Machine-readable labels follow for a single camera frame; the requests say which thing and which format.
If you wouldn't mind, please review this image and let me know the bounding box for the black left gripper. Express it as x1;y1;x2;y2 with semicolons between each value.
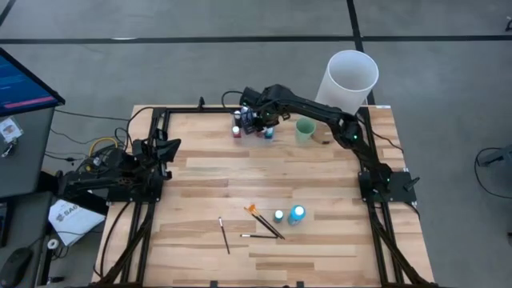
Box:
134;130;182;181

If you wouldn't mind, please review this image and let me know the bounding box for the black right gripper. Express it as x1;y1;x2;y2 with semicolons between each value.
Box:
242;104;268;135

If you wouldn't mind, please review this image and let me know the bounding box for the clear plastic bin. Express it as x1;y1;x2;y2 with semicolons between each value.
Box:
230;113;277;148

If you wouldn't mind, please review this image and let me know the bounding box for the pale green cup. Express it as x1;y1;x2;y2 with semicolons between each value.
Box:
295;118;317;145

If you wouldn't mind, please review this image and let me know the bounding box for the orange fan paintbrush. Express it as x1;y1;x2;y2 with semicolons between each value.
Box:
247;204;286;241

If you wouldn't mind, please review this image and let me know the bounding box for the gold ferrule paintbrush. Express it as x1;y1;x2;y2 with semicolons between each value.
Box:
240;210;278;241

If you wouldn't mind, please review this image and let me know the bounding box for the large turquoise paint bottle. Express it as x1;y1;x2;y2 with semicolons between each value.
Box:
286;204;307;227

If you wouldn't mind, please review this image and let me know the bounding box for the tall white cylinder container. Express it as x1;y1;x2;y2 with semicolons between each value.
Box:
311;49;380;145

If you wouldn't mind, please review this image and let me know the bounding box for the white printed paper sheet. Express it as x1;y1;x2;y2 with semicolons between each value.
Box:
47;198;107;247

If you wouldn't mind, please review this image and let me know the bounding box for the white card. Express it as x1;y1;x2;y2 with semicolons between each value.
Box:
0;118;24;144

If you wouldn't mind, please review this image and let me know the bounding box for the large computer monitor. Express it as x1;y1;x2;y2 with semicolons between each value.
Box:
0;46;66;118

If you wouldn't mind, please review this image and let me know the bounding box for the black computer mouse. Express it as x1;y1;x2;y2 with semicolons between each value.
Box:
0;246;34;287

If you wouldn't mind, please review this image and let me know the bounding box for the grey chair base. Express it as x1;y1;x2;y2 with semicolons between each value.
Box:
478;144;512;168

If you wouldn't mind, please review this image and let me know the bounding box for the black aluminium frame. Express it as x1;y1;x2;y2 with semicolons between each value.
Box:
91;104;437;288

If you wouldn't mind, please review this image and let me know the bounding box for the yellow cable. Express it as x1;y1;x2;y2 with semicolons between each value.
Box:
74;136;121;180

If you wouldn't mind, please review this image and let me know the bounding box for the thin black handle paintbrush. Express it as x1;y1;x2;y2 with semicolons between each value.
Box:
218;216;231;255

